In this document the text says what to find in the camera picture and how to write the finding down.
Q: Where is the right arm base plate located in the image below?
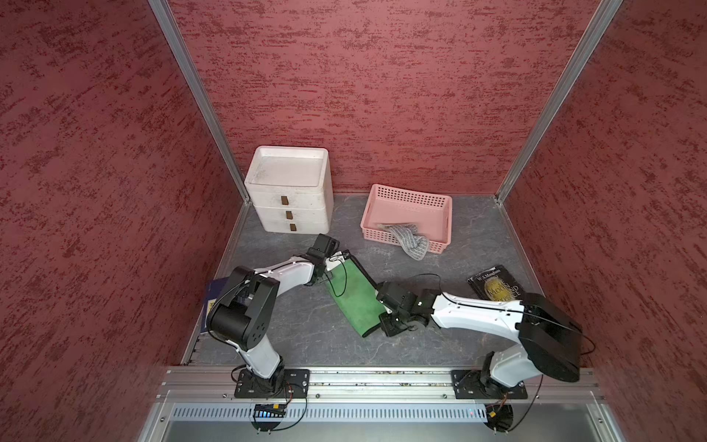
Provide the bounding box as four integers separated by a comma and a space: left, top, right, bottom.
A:
451, 370, 528, 400

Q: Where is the aluminium front rail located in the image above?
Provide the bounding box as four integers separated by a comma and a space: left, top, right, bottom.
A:
156, 366, 606, 405

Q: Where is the black book yellow cover art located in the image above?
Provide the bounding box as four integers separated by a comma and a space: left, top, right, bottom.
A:
467, 264, 527, 302

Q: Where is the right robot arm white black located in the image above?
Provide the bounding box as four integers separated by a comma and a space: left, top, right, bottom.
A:
376, 282, 583, 399

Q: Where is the dark blue book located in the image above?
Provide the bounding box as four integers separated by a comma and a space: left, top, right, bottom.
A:
200, 278, 228, 334

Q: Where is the pink plastic basket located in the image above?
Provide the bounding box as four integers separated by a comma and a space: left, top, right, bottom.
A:
360, 184, 453, 254

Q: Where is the grey striped dishcloth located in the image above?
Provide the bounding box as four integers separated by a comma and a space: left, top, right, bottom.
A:
379, 224, 430, 262

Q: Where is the left corner aluminium post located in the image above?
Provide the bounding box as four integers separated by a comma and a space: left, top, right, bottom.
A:
148, 0, 252, 204

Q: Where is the green dishcloth black trim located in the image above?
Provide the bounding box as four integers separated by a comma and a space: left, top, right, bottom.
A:
324, 252, 386, 338

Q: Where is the white three-drawer storage box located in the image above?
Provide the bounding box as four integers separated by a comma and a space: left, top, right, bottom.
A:
245, 145, 334, 235

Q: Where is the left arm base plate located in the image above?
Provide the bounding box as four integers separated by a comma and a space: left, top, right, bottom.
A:
232, 368, 311, 400

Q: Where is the right corner aluminium post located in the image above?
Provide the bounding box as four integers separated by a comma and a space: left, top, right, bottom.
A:
495, 0, 622, 206

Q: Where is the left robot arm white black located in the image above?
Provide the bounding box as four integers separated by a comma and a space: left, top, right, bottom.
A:
204, 234, 342, 381

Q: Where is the corner aluminium post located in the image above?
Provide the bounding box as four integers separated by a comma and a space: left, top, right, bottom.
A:
148, 0, 252, 204
495, 0, 622, 206

